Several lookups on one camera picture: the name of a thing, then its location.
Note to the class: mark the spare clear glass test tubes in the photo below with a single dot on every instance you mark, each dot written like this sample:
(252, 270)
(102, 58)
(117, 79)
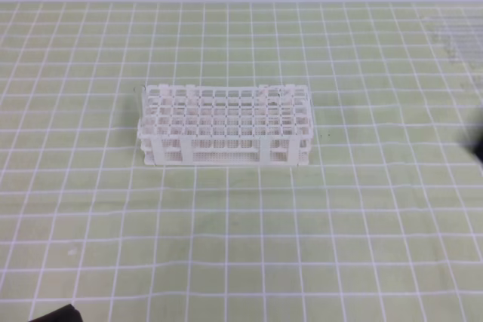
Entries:
(461, 37)

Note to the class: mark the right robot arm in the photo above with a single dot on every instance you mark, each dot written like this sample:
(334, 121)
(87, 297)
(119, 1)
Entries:
(473, 142)

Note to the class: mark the green checkered tablecloth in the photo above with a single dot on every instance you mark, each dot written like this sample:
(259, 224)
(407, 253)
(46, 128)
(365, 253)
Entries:
(383, 224)

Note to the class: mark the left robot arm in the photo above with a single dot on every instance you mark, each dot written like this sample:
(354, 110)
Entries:
(56, 310)

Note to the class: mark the white plastic test tube rack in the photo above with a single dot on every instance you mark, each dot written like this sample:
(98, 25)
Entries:
(200, 125)

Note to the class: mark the clear glass test tube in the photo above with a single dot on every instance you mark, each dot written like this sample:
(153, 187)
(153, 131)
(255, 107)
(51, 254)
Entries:
(140, 97)

